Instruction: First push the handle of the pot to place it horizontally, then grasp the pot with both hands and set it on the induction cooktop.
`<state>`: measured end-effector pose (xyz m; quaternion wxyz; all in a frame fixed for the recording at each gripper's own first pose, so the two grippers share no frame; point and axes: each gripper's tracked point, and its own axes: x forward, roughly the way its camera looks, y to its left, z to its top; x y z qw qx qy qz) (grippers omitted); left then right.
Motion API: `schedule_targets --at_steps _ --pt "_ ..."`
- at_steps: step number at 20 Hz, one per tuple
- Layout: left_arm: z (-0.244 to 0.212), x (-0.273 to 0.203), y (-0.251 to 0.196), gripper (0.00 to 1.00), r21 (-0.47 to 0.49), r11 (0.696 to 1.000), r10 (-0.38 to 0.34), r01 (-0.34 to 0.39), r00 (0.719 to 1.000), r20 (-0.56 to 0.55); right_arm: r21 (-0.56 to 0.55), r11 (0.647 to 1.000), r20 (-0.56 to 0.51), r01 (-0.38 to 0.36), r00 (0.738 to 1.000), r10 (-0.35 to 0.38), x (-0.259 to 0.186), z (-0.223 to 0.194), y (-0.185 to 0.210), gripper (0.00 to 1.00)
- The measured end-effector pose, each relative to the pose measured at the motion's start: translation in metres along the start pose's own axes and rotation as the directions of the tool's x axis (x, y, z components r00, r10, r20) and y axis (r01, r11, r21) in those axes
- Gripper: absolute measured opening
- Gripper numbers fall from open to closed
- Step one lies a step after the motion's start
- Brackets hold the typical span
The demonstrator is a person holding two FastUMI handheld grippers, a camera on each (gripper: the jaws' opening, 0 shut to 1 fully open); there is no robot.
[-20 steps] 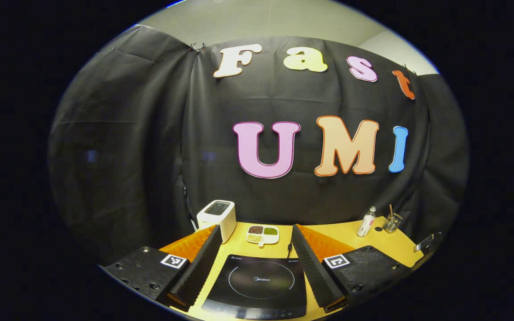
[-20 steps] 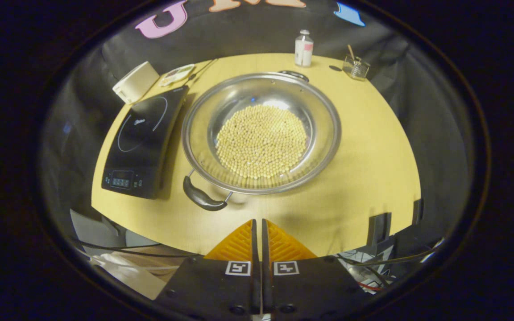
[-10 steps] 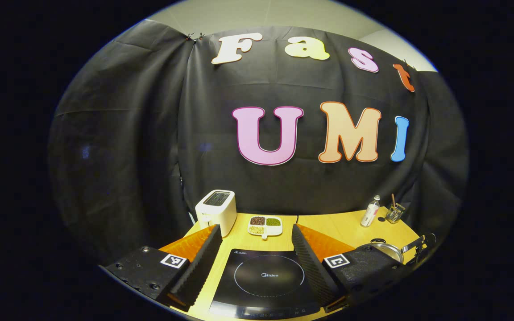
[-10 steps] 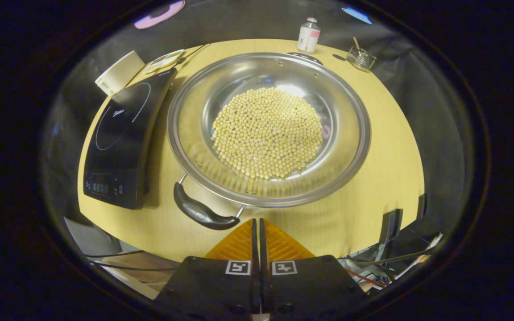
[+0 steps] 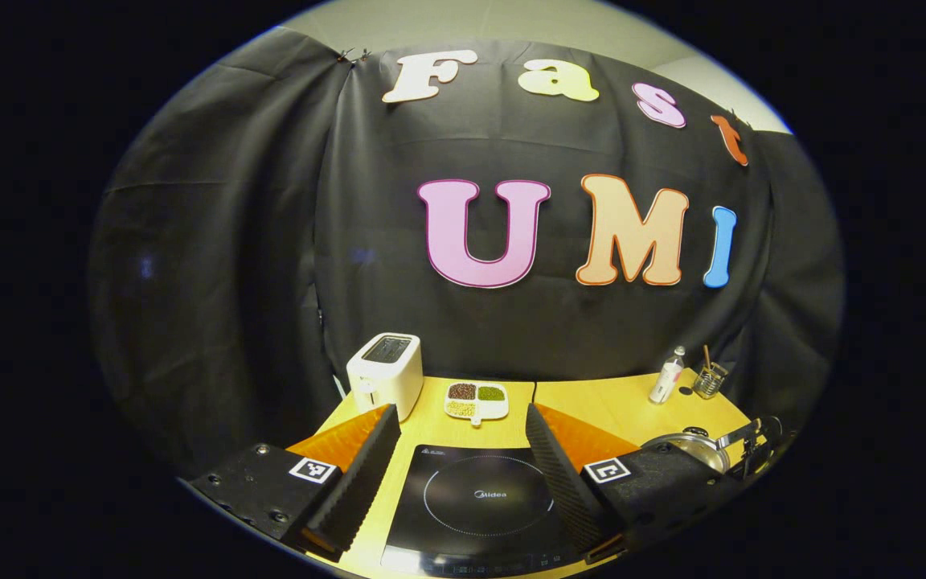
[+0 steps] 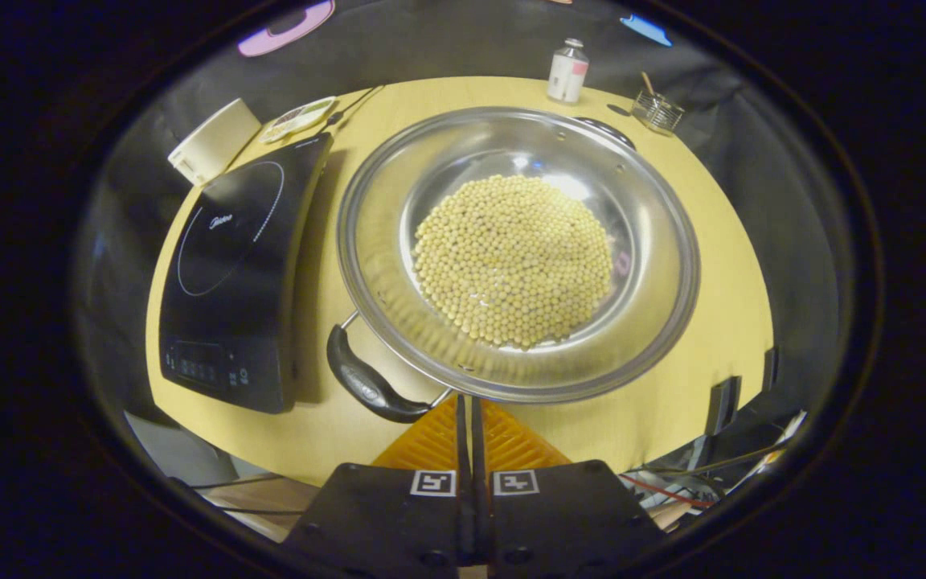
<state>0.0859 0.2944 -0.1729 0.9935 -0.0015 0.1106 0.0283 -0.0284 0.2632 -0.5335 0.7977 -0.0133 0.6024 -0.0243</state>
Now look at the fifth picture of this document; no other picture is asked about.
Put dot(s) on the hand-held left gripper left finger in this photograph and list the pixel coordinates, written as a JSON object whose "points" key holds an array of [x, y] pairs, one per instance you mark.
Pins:
{"points": [[362, 474]]}

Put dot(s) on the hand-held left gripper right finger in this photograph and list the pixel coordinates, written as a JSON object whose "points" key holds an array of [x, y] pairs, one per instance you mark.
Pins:
{"points": [[559, 474]]}

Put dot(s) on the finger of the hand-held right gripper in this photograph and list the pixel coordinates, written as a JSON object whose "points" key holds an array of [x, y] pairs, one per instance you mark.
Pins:
{"points": [[740, 436]]}

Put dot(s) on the black induction cooktop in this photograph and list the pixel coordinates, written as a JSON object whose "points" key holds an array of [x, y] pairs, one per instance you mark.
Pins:
{"points": [[471, 531]]}

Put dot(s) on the glass cup with sticks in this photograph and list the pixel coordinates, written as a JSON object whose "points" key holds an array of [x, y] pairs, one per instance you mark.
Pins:
{"points": [[709, 382]]}

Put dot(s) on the small bottle with pink label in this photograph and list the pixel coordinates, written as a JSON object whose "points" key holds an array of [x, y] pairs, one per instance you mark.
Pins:
{"points": [[666, 378]]}

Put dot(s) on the white toaster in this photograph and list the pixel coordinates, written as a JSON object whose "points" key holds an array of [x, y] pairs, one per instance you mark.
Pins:
{"points": [[387, 378]]}

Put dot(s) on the white divided dish of beans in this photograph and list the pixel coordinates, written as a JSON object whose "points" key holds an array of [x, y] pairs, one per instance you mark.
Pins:
{"points": [[475, 400]]}

